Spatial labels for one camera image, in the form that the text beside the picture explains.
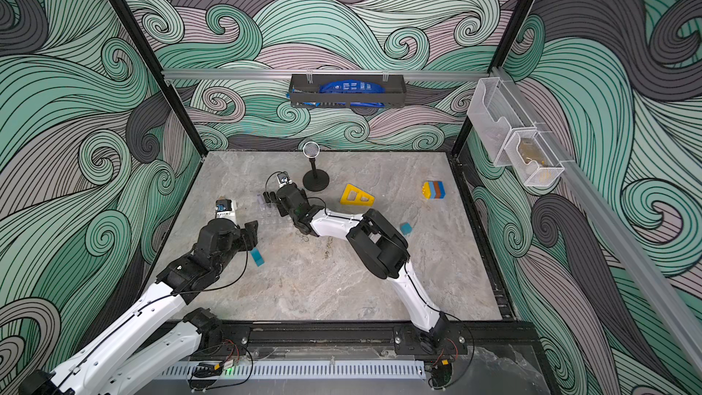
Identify black corner frame post left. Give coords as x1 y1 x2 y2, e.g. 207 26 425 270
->
108 0 208 162

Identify teal small cube block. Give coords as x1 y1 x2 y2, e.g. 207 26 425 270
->
400 222 413 235

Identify clear wall bin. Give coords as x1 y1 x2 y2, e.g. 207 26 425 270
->
467 77 564 189

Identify black corner frame post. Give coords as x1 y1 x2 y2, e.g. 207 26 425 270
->
108 0 208 162
448 0 555 160

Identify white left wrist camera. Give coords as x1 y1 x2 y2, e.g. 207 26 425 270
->
215 199 237 223

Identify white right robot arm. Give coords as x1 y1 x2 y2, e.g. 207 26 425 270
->
263 179 452 354

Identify aluminium rail wall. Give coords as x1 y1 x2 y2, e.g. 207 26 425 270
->
490 68 701 373
162 68 489 82

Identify white perforated cable duct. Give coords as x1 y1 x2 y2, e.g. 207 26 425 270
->
152 359 428 380

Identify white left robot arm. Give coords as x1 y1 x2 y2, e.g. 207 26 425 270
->
19 218 259 394

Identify aluminium rail back wall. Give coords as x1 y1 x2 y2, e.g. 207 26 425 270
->
162 68 489 82

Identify yellow triangle stencil block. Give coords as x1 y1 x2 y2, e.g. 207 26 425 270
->
339 184 375 208

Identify black corner frame post right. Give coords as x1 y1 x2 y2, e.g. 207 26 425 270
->
448 0 555 160

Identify multicolour stacked toy bricks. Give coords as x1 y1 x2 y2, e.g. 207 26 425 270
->
422 180 446 199

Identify black wall shelf tray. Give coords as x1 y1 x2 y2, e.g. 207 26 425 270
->
287 75 408 109

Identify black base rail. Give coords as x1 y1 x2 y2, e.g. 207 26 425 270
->
195 321 539 360

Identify black microphone stand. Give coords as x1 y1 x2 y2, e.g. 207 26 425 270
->
303 157 330 192

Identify teal curved arch block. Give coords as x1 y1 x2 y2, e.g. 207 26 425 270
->
250 248 264 267

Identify clear acrylic lipstick organizer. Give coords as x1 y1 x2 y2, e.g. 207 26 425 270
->
257 195 290 235

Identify blue plastic object in tray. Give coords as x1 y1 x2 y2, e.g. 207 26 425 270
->
318 80 385 94

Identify aluminium rail right wall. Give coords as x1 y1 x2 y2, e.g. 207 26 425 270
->
490 68 701 373

